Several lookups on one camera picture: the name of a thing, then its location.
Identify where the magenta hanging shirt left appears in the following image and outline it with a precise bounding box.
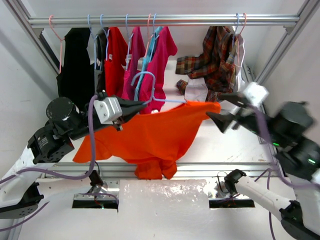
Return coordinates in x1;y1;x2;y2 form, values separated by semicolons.
121;27;146;100

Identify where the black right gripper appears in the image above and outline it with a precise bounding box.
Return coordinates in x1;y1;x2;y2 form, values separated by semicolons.
206;91;288;149

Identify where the magenta hanging shirt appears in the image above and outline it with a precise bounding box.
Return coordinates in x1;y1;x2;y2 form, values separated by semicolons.
138;26;178;102
121;27;146;100

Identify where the white hanging garment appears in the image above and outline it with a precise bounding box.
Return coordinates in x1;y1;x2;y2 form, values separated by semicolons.
176;35;245;102

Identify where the red hanging t shirt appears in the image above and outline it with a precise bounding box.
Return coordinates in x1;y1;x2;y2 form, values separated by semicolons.
104;27;128;97

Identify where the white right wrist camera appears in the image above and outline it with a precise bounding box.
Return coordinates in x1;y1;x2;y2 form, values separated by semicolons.
242;82;269;107

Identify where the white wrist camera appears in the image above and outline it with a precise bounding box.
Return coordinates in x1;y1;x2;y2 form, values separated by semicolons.
242;82;269;107
93;97;123;125

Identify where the aluminium frame front rail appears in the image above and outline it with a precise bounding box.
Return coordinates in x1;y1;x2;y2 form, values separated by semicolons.
49;162;272;179

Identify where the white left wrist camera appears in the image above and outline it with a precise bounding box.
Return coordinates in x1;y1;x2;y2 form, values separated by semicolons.
93;97;123;125

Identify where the orange t shirt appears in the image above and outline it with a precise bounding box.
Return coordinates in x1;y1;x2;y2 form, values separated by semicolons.
72;100;222;180

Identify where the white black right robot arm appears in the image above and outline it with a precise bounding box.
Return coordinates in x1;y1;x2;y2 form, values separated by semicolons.
207;93;320;240

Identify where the grey hanging garment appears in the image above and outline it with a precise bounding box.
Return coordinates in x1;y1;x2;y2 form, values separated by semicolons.
89;27;109;93

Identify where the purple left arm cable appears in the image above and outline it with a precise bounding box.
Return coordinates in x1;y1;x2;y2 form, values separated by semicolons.
0;94;120;232

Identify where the magenta hanging shirt right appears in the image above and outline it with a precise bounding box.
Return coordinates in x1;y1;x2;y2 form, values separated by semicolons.
138;26;178;102

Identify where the aluminium hanging rail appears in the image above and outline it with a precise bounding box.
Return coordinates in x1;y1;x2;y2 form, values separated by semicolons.
28;13;300;28

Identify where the plaid flannel shirt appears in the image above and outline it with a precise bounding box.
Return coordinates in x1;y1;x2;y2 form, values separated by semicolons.
175;26;237;102

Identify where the teal hanging garment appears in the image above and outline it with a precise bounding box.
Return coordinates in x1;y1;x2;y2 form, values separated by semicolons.
133;26;163;101

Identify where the pink hanger far left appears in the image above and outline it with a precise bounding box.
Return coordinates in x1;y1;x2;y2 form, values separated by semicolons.
48;14;66;75

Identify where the black hanging garment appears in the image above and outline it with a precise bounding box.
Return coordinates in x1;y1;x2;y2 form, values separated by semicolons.
56;28;95;111

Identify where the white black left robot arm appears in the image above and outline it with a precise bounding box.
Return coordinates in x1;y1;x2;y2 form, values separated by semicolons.
0;91;147;219

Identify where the blue hanger right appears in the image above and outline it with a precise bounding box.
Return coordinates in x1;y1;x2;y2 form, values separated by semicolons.
232;13;240;47

